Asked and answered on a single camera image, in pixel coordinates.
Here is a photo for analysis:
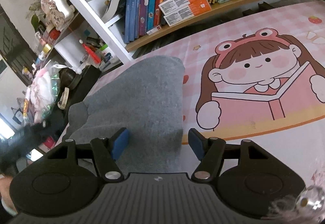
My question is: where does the yellow tape roll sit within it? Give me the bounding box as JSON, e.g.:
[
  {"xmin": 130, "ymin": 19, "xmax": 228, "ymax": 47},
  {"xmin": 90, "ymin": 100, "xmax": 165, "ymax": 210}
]
[{"xmin": 42, "ymin": 44, "xmax": 52, "ymax": 54}]

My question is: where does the red tassel pendant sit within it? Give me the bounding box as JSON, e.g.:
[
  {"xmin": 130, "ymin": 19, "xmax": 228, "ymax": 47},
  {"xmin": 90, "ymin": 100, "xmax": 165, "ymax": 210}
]
[{"xmin": 79, "ymin": 39, "xmax": 101, "ymax": 64}]

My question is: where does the red round jar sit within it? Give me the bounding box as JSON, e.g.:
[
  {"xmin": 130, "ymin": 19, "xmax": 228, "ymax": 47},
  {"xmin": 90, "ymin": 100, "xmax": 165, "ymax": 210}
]
[{"xmin": 49, "ymin": 27, "xmax": 61, "ymax": 40}]

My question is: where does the fluffy crystal charm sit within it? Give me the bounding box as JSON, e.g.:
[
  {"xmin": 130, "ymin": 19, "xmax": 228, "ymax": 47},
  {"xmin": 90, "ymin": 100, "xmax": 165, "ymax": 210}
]
[{"xmin": 265, "ymin": 160, "xmax": 324, "ymax": 223}]

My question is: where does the white jar green lid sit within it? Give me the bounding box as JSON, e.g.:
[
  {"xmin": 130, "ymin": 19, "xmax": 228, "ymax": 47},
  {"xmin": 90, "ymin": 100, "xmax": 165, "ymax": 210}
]
[{"xmin": 100, "ymin": 44, "xmax": 119, "ymax": 64}]

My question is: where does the pink cartoon desk mat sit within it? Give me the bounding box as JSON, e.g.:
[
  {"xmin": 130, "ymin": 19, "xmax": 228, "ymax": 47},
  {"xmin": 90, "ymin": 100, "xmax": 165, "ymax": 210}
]
[{"xmin": 87, "ymin": 1, "xmax": 324, "ymax": 183}]

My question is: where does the floral rabbit figurine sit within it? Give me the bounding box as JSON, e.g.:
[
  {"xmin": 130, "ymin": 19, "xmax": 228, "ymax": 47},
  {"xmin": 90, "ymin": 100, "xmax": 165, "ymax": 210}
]
[{"xmin": 41, "ymin": 0, "xmax": 75, "ymax": 31}]

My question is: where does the orange white medicine box lower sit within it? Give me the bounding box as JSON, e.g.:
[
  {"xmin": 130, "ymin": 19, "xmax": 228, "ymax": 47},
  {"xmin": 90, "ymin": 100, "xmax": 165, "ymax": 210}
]
[{"xmin": 164, "ymin": 0, "xmax": 211, "ymax": 27}]

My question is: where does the grey fleece garment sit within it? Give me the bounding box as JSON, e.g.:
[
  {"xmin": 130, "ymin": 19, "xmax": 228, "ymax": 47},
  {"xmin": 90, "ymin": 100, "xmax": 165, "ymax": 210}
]
[{"xmin": 64, "ymin": 56, "xmax": 184, "ymax": 174}]

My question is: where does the pink wrapped flower bouquet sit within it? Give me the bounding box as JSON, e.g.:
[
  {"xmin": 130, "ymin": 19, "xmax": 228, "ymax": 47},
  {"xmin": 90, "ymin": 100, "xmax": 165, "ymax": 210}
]
[{"xmin": 23, "ymin": 64, "xmax": 66, "ymax": 125}]

